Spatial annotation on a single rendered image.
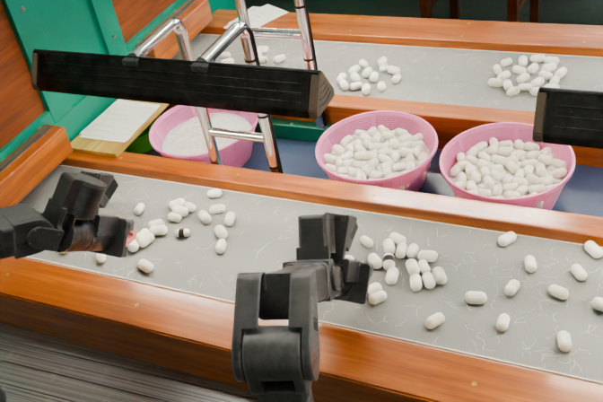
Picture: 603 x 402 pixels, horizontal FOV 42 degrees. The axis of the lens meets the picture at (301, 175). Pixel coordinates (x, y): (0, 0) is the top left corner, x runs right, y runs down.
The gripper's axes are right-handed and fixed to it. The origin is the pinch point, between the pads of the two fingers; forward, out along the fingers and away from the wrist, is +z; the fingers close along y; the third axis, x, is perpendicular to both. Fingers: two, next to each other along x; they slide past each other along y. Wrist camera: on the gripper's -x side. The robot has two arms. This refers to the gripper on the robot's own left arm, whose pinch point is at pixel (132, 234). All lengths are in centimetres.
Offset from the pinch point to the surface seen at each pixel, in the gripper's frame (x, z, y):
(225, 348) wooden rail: 15.2, -3.8, -24.6
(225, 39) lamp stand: -37.9, 3.8, -11.3
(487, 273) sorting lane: -3, 21, -61
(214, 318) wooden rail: 11.6, 0.3, -19.5
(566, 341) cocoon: 4, 9, -76
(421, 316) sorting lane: 6, 11, -53
